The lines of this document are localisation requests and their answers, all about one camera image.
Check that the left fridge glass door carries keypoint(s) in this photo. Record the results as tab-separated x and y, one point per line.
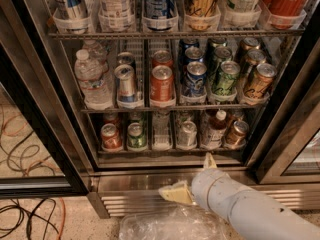
35	149

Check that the red cola bottle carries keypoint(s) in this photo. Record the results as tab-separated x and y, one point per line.
283	14

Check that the bottom silver can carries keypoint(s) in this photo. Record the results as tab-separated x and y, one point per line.
187	135

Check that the front orange soda can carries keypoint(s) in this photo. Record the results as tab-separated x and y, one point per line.
161	83

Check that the rear blue soda can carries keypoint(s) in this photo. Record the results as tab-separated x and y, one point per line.
184	44

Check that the blue soda can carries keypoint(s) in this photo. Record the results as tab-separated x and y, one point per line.
193	54
194	79
184	44

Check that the rear gold soda can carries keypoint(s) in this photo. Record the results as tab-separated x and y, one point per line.
245	45

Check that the bronze can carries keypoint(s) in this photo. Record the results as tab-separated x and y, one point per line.
235	115
237	133

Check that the right fridge glass door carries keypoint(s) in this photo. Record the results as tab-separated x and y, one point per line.
290	123

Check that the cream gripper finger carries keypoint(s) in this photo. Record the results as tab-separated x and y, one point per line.
178	192
209	161

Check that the middle green soda can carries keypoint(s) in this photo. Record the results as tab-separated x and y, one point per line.
220	54

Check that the bottom front red can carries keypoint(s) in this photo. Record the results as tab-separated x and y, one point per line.
110	136

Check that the rear green soda can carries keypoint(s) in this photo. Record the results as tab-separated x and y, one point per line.
212	43

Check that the green soda can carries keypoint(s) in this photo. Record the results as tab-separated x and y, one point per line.
212	43
225	78
220	54

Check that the middle blue soda can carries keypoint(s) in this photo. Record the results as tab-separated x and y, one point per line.
193	54

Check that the orange soda can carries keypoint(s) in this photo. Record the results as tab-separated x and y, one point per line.
162	57
161	83

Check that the clear plastic bin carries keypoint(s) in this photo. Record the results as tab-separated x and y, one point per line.
177	223

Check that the steel fridge base grille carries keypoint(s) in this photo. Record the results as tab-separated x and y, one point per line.
120	193

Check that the top blue white can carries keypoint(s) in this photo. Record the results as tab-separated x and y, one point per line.
72	9

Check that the rear orange soda can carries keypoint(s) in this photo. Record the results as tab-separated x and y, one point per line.
162	57

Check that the bottom rear red can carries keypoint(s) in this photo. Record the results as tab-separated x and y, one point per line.
111	118

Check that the top wire shelf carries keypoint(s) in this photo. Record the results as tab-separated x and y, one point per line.
173	35

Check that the front clear water bottle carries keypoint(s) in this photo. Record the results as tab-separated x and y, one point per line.
92	81

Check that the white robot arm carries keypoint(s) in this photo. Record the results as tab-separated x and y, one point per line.
253	214

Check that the front blue soda can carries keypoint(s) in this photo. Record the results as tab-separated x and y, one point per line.
194	79

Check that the gold soda can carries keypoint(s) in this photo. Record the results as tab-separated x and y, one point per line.
245	45
259	81
251	59

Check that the top blue patterned can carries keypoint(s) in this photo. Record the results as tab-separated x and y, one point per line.
159	9

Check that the top gold can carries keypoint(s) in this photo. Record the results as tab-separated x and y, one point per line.
199	13

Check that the rear clear water bottle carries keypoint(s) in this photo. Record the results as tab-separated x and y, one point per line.
97	51

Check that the top white label bottle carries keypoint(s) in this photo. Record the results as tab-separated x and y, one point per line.
119	13

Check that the bottom rear green can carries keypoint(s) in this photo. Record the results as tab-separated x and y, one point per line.
137	117

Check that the bottom rear bronze can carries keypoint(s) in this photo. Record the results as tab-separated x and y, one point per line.
235	115

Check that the bottom front green can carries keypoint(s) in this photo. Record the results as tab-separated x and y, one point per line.
136	138

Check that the middle wire shelf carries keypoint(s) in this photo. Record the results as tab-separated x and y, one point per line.
176	108

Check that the red can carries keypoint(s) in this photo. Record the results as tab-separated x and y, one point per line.
110	136
111	118

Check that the brown drink plastic bottle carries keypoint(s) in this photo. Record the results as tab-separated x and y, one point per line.
212	128

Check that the clear water bottle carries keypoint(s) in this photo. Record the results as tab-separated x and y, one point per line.
92	81
97	51

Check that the rear silver blue can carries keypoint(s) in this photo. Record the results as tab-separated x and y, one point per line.
126	58

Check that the front gold soda can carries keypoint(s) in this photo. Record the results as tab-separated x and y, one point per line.
259	81

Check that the bottom front bronze can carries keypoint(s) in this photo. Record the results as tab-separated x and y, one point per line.
237	133

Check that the middle gold soda can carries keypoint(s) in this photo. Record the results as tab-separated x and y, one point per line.
251	59

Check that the wire shelf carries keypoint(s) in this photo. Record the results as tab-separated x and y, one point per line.
173	35
176	108

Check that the fridge glass door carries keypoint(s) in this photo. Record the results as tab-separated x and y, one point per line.
290	123
35	149

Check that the front green soda can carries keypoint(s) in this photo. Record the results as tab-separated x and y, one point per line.
225	78

